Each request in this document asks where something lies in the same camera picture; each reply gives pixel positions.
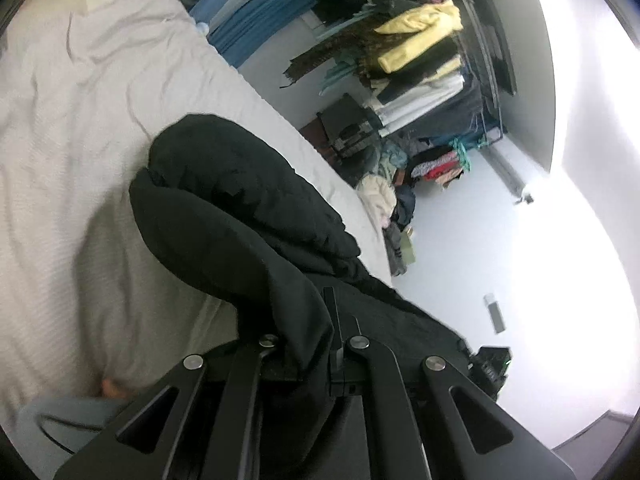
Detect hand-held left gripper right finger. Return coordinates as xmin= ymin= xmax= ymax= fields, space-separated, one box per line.
xmin=322 ymin=287 xmax=577 ymax=480

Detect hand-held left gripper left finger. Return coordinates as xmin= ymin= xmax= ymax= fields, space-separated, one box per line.
xmin=52 ymin=333 xmax=282 ymax=480

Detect black puffer jacket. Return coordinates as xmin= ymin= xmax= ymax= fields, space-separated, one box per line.
xmin=129 ymin=114 xmax=476 ymax=480

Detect pile of clothes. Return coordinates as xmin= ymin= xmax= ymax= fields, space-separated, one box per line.
xmin=356 ymin=137 xmax=419 ymax=279

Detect hanging small colourful clothes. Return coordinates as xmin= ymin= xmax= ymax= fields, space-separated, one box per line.
xmin=410 ymin=147 xmax=467 ymax=187

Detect metal clothes rack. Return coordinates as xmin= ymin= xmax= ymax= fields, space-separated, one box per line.
xmin=434 ymin=0 xmax=518 ymax=152

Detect cream fluffy garment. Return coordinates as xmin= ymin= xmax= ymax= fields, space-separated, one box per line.
xmin=357 ymin=175 xmax=399 ymax=222

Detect white air conditioner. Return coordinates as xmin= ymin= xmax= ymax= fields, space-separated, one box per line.
xmin=492 ymin=152 xmax=534 ymax=207

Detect green clip hanger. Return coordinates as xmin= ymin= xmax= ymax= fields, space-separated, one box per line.
xmin=449 ymin=137 xmax=474 ymax=174

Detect black storage box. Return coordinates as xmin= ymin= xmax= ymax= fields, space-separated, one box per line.
xmin=300 ymin=92 xmax=384 ymax=162

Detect dark grey coat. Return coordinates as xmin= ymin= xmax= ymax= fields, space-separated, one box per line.
xmin=400 ymin=85 xmax=487 ymax=142

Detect white hoodie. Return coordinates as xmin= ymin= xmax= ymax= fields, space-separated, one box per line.
xmin=369 ymin=74 xmax=467 ymax=132

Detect dark patterned garment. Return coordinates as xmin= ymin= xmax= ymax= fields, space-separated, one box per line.
xmin=281 ymin=20 xmax=397 ymax=89

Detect grey bed blanket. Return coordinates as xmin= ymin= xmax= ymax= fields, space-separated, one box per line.
xmin=0 ymin=0 xmax=394 ymax=411

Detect yellow hoodie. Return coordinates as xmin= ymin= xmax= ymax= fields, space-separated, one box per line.
xmin=375 ymin=0 xmax=464 ymax=74

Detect blue curtain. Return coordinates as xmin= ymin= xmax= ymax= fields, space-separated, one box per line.
xmin=207 ymin=0 xmax=322 ymax=69

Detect grey wall panel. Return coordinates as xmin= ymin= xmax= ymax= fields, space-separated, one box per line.
xmin=483 ymin=293 xmax=506 ymax=334

